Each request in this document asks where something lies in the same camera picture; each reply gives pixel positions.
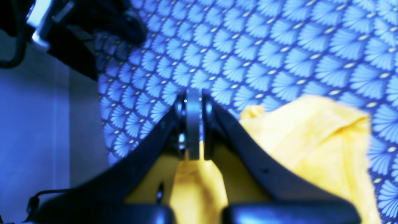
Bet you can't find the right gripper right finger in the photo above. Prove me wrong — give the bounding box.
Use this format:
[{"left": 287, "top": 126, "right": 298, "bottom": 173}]
[{"left": 201, "top": 90, "right": 361, "bottom": 224}]

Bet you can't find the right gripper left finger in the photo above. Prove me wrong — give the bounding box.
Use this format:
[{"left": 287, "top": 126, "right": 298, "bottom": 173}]
[{"left": 30, "top": 88, "right": 202, "bottom": 224}]

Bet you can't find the yellow T-shirt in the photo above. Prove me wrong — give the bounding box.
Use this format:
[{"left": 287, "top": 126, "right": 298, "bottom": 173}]
[{"left": 124, "top": 95, "right": 381, "bottom": 224}]

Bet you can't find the blue fan-patterned table cloth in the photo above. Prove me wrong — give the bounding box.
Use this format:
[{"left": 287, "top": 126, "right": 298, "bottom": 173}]
[{"left": 95, "top": 0, "right": 398, "bottom": 224}]

